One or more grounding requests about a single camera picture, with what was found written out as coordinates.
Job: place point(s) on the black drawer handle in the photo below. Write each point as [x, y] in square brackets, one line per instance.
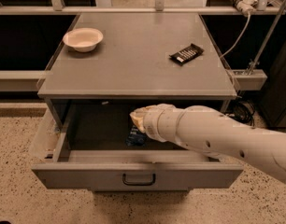
[138, 180]

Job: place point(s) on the diagonal metal rod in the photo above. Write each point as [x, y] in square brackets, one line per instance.
[267, 6]

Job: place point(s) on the white paper bowl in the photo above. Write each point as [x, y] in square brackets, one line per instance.
[83, 39]

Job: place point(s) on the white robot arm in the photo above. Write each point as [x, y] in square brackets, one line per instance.
[210, 132]

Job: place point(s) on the open grey top drawer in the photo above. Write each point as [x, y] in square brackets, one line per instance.
[91, 153]

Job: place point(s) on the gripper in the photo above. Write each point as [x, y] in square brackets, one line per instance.
[156, 121]

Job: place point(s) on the grey metal drawer cabinet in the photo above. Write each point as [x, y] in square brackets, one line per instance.
[131, 66]

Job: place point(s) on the white power strip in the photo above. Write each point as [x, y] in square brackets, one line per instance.
[244, 6]

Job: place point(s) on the black snack bar wrapper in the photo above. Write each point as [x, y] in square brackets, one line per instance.
[185, 55]

